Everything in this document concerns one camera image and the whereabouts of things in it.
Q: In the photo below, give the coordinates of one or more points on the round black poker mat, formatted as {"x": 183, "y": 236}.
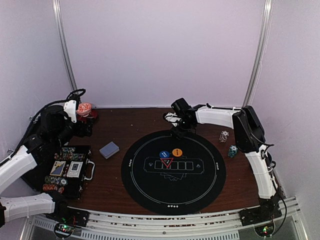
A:
{"x": 191, "y": 183}

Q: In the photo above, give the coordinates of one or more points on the black white chip stack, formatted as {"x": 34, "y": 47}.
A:
{"x": 224, "y": 136}

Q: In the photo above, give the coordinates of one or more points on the blue playing card deck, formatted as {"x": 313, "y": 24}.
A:
{"x": 109, "y": 150}

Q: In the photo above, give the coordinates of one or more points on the aluminium frame post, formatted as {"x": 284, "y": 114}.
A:
{"x": 63, "y": 43}
{"x": 260, "y": 51}

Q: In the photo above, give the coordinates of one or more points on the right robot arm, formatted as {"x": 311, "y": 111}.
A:
{"x": 250, "y": 139}

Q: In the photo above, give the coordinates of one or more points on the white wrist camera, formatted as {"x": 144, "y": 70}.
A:
{"x": 171, "y": 118}
{"x": 70, "y": 108}

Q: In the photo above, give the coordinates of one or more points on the blue round blind button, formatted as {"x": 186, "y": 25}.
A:
{"x": 164, "y": 154}

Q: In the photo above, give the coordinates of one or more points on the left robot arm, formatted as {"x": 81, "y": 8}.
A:
{"x": 49, "y": 130}

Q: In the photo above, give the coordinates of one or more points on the black poker chip case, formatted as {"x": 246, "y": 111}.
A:
{"x": 39, "y": 178}

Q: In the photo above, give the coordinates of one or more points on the left aluminium frame post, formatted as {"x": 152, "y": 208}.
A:
{"x": 63, "y": 43}

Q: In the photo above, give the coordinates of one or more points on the red patterned bowl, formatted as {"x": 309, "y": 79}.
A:
{"x": 86, "y": 112}

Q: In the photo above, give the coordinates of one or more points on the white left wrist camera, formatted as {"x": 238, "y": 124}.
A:
{"x": 70, "y": 108}

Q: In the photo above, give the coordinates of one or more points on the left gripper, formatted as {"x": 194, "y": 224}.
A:
{"x": 81, "y": 132}

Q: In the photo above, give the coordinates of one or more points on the right aluminium frame post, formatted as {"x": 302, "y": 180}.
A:
{"x": 260, "y": 51}

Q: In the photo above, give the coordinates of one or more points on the card deck in case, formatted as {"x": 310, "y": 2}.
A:
{"x": 57, "y": 168}
{"x": 74, "y": 169}

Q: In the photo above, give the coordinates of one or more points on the front aluminium rail base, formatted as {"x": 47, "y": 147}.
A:
{"x": 224, "y": 225}

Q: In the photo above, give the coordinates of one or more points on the red triangle marker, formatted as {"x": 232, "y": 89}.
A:
{"x": 167, "y": 161}

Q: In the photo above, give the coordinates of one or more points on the orange round blind button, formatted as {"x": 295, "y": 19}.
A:
{"x": 177, "y": 152}

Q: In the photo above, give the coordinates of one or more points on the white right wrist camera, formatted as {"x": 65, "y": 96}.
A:
{"x": 171, "y": 118}

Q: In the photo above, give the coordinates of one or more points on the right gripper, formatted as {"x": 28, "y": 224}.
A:
{"x": 179, "y": 134}

